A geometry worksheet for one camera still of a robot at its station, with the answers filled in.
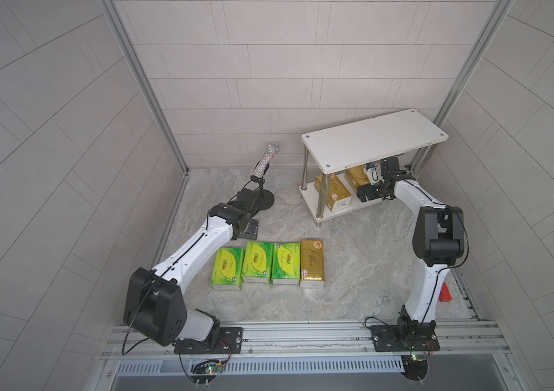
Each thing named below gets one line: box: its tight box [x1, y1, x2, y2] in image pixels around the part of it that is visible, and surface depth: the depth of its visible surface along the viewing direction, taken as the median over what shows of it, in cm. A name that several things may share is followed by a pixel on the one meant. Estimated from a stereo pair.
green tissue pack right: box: [271, 242, 301, 286], surface depth 82 cm
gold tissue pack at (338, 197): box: [314, 173, 352, 213], surface depth 93 cm
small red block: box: [438, 281, 453, 303], surface depth 80 cm
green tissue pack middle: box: [241, 241, 274, 284], surface depth 83 cm
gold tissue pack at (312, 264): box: [298, 239, 325, 289], surface depth 82 cm
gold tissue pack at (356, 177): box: [344, 165, 370, 193], surface depth 100 cm
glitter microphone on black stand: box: [250, 141, 280, 211], surface depth 96 cm
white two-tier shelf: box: [299, 108, 449, 226], surface depth 84 cm
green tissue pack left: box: [210, 247, 245, 291], surface depth 81 cm
